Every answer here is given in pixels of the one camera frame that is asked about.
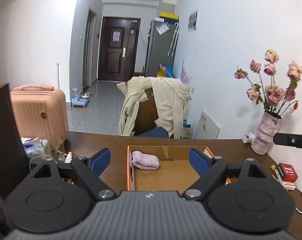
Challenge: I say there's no white umbrella on fridge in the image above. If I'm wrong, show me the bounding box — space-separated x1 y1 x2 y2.
167 22 180 57

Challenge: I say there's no pink hard suitcase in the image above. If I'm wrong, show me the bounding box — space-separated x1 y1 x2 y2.
10 85 69 139

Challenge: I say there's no grey refrigerator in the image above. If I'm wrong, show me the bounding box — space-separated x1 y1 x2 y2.
144 18 179 77

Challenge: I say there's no blue pet feeder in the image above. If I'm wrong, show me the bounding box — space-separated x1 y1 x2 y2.
71 87 89 108

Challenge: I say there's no wall picture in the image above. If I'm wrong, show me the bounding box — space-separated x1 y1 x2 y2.
188 10 199 31

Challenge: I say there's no white panel against wall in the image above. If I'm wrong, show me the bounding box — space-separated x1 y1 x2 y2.
195 110 220 139

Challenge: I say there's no small white bottle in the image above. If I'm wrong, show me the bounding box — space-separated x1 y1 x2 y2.
242 132 255 144

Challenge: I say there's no pink textured vase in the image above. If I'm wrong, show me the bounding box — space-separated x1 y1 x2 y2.
251 111 282 155

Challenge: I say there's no lilac knitted sock roll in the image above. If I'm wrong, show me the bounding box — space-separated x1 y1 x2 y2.
131 151 160 170

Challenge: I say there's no orange red cardboard box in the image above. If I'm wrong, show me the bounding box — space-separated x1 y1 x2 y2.
126 145 232 196

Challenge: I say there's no red cigarette box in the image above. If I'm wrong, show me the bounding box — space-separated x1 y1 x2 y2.
277 163 299 183

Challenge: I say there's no cream jacket on chair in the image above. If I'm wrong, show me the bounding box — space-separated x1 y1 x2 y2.
117 76 192 139

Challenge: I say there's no dark brown entrance door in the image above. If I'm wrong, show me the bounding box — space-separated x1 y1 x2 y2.
98 16 140 82

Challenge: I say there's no white power strip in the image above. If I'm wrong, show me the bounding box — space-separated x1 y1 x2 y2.
270 165 296 191

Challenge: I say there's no yellow box on fridge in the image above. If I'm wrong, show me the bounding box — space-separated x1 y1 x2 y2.
159 12 180 21

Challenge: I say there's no black paper bag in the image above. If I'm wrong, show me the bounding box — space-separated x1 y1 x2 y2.
0 84 29 199

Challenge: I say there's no dark wooden chair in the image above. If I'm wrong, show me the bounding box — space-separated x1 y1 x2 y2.
132 87 189 138

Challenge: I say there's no white spray bottle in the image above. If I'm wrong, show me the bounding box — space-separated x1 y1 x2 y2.
65 152 72 164

